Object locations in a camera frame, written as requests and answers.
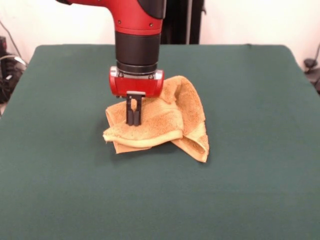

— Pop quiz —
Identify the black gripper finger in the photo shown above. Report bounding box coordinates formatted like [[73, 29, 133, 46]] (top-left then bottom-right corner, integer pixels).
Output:
[[134, 95, 143, 126], [126, 94, 135, 126]]

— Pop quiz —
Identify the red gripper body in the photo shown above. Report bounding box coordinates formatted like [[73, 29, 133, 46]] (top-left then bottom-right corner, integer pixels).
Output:
[[108, 70, 165, 99]]

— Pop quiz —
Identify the yellow-orange terry towel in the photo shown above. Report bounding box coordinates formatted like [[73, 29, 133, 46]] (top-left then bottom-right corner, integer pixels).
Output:
[[102, 75, 210, 165]]

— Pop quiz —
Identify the dark green table cloth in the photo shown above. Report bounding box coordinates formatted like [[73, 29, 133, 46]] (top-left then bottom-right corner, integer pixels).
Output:
[[0, 43, 320, 240]]

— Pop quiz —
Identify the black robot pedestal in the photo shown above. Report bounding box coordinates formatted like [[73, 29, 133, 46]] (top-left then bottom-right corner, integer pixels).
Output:
[[159, 0, 208, 45]]

